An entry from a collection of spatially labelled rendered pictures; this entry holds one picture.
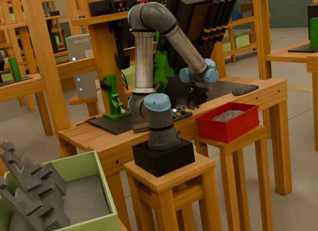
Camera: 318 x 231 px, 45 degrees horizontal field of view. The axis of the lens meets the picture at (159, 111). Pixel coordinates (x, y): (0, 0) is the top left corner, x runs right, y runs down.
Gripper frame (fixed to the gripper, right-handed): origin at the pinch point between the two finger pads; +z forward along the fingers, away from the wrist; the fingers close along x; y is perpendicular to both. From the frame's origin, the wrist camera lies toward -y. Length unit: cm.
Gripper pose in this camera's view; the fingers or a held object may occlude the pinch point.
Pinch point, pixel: (189, 106)
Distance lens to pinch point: 223.5
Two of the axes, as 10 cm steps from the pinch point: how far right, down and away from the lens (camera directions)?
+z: -2.0, 6.9, 7.0
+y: 5.5, 6.7, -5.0
